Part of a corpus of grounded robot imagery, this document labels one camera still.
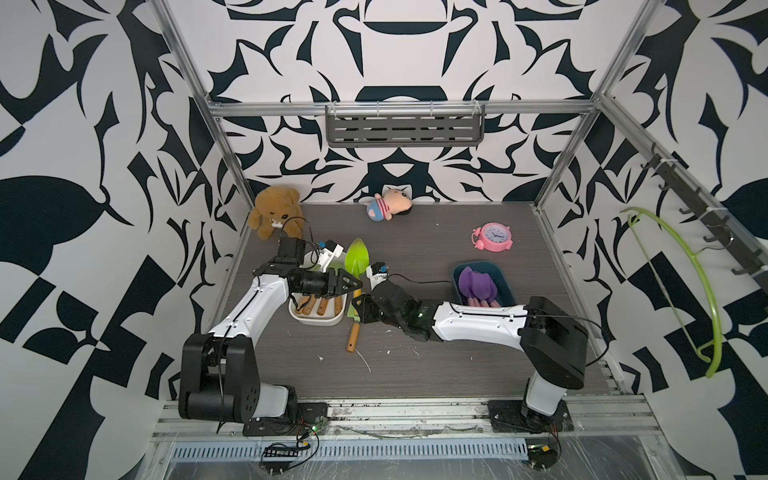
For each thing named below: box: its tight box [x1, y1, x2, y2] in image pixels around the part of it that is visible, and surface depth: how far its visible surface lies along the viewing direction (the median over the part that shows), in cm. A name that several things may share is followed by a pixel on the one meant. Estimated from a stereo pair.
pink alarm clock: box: [471, 222, 513, 252], surface depth 110 cm
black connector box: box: [528, 444, 558, 470], surface depth 73 cm
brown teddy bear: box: [248, 186, 305, 240], surface depth 99 cm
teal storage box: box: [452, 261, 516, 307], surface depth 97 cm
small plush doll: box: [366, 189, 413, 222], surface depth 114 cm
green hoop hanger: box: [620, 208, 733, 378], surface depth 60 cm
